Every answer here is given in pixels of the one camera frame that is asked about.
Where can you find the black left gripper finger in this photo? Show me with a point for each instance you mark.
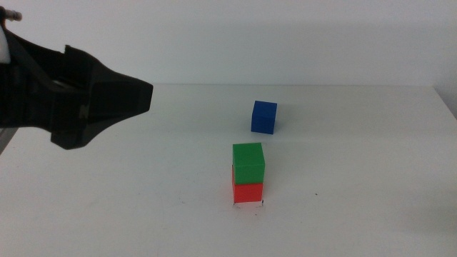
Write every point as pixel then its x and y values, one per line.
pixel 114 96

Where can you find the green cube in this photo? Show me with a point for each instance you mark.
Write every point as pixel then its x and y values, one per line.
pixel 248 162

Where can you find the blue cube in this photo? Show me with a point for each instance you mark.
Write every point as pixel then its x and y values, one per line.
pixel 263 118

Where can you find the red cube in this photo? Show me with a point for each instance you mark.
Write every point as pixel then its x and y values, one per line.
pixel 247 192

